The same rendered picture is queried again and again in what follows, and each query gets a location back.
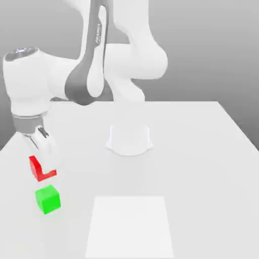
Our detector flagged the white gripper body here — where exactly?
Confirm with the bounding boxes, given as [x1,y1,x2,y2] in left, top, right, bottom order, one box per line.
[22,133,56,161]

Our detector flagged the small red cube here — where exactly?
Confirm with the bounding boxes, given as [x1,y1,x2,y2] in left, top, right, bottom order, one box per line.
[28,155,58,182]

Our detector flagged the small green cube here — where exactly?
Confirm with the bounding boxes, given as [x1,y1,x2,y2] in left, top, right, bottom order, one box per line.
[34,184,61,215]

